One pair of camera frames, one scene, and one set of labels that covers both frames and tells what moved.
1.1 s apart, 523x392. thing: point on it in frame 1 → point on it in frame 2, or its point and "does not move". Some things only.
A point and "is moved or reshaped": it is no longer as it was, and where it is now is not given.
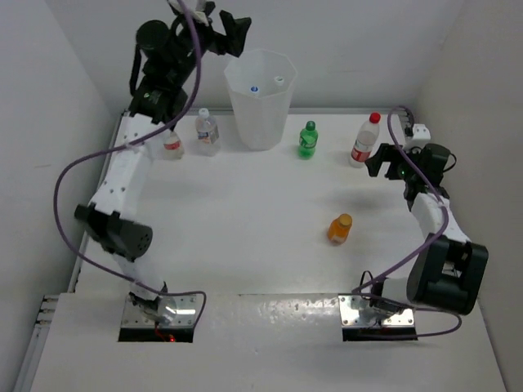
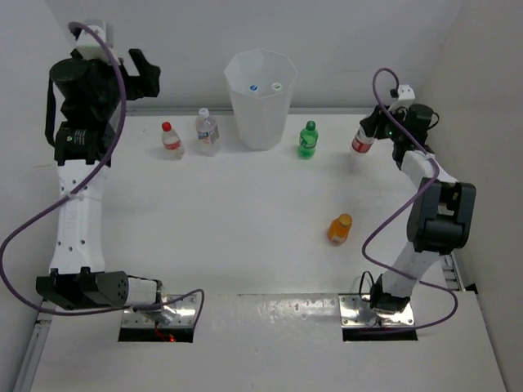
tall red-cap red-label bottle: (366, 139) is moved or reshaped
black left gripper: (234, 29) → (144, 85)
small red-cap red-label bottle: (172, 148) does not move
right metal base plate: (357, 311) does not move
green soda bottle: (308, 140) does not move
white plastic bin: (261, 84) does not move
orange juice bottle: (339, 229) does not move
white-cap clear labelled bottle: (207, 132) does not move
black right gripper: (385, 153) → (373, 124)
